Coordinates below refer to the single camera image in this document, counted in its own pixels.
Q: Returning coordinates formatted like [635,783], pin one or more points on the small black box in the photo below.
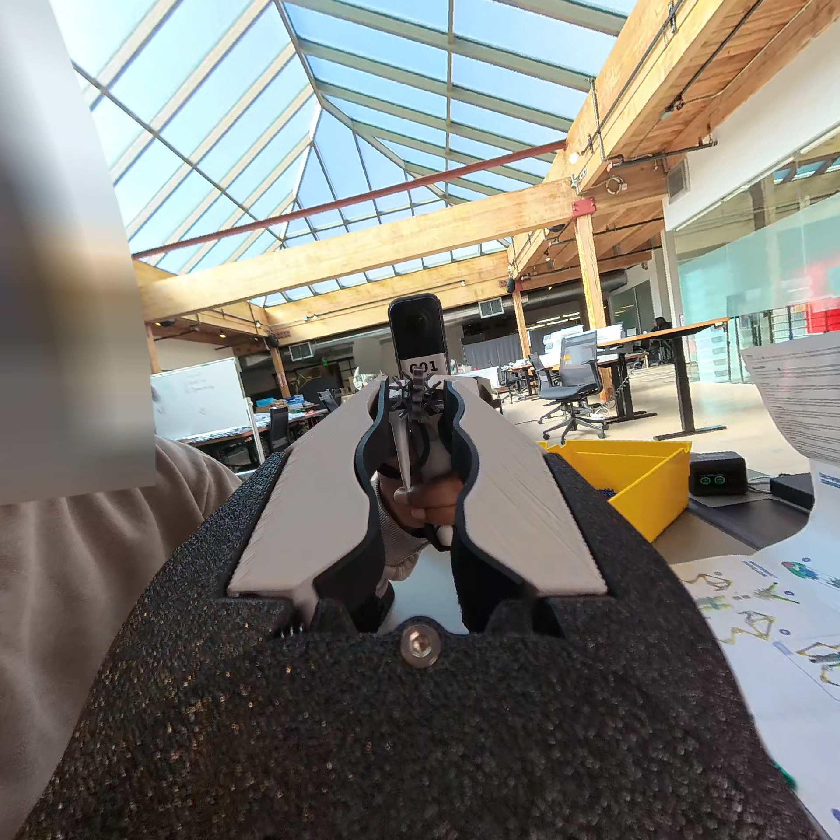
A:
[792,492]

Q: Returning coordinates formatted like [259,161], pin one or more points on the person's left forearm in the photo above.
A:
[410,551]

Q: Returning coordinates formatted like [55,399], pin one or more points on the person's left hand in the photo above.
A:
[427,505]

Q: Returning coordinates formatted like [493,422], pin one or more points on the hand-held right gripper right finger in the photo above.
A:
[532,525]

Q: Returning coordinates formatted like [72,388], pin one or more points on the yellow plastic bin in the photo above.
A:
[630,479]

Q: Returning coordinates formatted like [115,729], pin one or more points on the red plastic crate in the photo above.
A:
[824,315]

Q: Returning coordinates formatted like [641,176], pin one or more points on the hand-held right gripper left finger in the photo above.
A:
[295,525]

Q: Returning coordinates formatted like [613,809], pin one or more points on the white folded instruction booklet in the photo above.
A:
[788,683]

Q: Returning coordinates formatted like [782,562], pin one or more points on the whiteboard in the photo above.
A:
[197,400]

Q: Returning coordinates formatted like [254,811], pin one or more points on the black device with green display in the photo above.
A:
[718,475]

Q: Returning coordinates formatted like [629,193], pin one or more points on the grey office chair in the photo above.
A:
[578,368]

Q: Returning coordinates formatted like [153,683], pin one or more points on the wooden table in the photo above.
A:
[676,328]

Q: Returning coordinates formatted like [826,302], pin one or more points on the person's beige clothing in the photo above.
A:
[92,617]

